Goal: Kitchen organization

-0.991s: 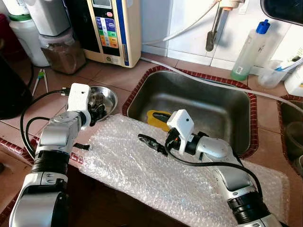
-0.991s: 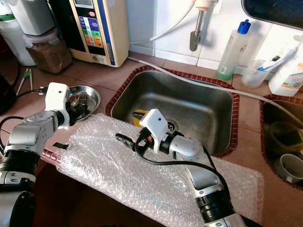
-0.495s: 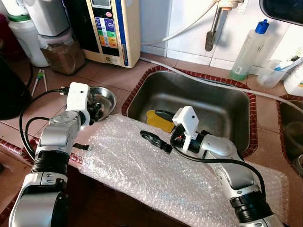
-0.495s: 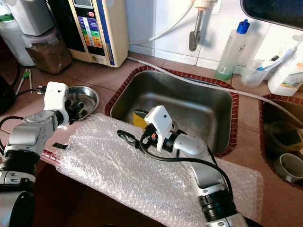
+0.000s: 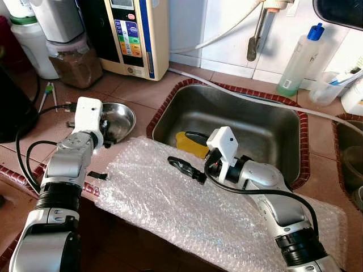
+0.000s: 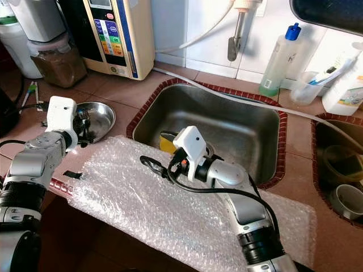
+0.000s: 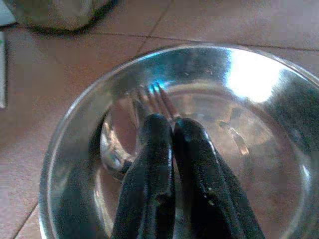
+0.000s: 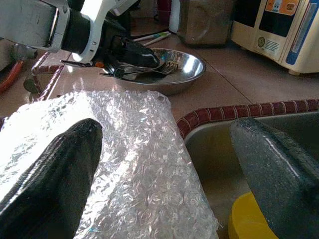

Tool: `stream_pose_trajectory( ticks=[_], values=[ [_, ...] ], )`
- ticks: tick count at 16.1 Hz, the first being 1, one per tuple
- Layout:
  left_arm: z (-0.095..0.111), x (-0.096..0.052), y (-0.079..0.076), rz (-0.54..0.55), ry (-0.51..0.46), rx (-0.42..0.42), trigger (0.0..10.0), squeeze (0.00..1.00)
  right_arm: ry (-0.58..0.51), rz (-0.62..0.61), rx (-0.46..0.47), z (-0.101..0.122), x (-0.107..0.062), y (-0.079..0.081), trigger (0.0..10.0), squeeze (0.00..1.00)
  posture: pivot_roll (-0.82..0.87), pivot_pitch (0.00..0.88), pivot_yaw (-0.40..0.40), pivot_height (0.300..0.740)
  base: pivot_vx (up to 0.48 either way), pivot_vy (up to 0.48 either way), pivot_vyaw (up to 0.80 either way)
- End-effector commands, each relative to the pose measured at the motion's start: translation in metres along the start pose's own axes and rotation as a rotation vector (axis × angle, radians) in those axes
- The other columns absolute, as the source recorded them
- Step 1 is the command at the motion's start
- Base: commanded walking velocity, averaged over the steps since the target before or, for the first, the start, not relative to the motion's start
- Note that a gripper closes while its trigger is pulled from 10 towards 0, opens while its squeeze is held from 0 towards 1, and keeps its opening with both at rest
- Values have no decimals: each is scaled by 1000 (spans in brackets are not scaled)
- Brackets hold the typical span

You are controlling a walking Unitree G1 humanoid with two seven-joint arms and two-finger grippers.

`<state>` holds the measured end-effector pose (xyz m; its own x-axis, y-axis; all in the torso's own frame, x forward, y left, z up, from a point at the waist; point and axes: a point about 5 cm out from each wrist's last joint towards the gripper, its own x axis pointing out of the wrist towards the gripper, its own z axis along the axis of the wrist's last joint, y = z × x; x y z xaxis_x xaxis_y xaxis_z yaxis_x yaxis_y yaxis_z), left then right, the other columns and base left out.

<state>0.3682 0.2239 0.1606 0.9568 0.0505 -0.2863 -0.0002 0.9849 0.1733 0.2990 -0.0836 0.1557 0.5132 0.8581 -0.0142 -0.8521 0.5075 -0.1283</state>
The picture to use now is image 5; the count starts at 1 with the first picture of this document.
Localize yellow plastic cup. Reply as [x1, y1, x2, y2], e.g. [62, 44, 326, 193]
[175, 131, 209, 160]

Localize shallow steel bowl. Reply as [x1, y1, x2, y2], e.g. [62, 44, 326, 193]
[99, 102, 137, 143]

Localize black tape strip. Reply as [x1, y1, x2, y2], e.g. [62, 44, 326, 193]
[88, 171, 110, 181]

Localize clear bubble wrap sheet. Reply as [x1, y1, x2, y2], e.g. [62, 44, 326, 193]
[94, 136, 348, 272]

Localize large steel sink basin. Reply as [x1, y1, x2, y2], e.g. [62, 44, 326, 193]
[146, 79, 310, 190]

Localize clear jar brown powder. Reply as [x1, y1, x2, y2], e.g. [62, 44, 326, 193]
[47, 34, 104, 90]

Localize small white green tongs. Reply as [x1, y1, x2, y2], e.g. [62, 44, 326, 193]
[38, 82, 58, 112]

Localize white detergent bottle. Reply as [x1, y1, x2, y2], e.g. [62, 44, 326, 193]
[340, 75, 363, 117]

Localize green translucent plastic bowl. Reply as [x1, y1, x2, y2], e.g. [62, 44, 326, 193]
[340, 146, 363, 183]

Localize small steel sink basin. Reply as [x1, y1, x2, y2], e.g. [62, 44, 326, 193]
[332, 113, 363, 211]

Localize cream water ionizer appliance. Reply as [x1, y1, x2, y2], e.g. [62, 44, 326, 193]
[77, 0, 171, 82]

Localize white container green lid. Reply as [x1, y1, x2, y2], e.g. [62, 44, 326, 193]
[3, 0, 60, 80]

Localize grey metal cup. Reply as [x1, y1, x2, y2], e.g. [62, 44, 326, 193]
[352, 186, 363, 209]

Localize grey plastic appliance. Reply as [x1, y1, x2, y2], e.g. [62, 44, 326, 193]
[28, 0, 86, 44]

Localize clear soap bottle blue cap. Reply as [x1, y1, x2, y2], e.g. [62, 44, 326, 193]
[276, 23, 326, 97]

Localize clear plastic cup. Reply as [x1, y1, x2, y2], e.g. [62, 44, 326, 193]
[309, 71, 342, 106]

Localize dark red canister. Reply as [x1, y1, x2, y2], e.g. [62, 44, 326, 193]
[0, 16, 27, 72]

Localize black tray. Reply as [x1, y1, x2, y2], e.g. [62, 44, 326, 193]
[312, 0, 363, 31]

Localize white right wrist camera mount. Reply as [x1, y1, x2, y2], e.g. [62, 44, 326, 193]
[205, 126, 239, 172]

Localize long white hose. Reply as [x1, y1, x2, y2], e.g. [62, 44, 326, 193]
[167, 67, 363, 135]

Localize short black left arm cable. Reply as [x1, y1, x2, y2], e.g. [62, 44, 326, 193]
[25, 140, 58, 183]

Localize short white hose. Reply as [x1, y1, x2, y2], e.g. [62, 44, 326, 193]
[169, 5, 263, 55]

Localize cream wall faucet metal spout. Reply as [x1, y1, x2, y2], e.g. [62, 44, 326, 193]
[246, 0, 297, 62]

